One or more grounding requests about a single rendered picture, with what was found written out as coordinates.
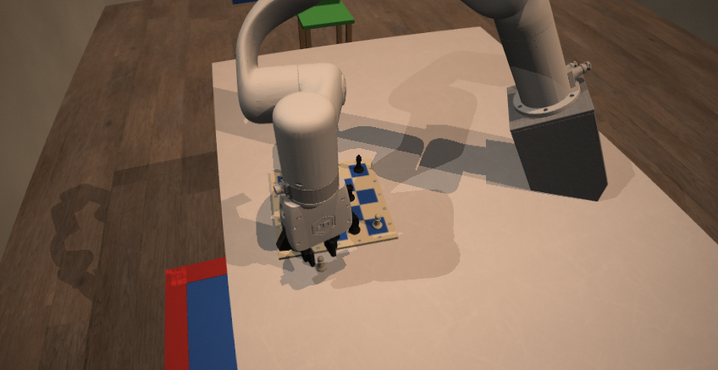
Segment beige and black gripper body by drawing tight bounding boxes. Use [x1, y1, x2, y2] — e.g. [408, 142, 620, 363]
[279, 174, 352, 251]

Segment white pawn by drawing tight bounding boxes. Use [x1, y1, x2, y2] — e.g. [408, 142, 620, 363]
[316, 256, 327, 272]
[373, 214, 382, 229]

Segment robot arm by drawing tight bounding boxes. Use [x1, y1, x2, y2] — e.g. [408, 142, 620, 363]
[235, 0, 592, 204]

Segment blue and tan chessboard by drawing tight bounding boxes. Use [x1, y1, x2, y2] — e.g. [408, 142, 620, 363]
[270, 158, 398, 260]

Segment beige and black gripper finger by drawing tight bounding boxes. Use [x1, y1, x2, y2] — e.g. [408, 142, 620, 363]
[276, 227, 316, 267]
[324, 210, 356, 257]

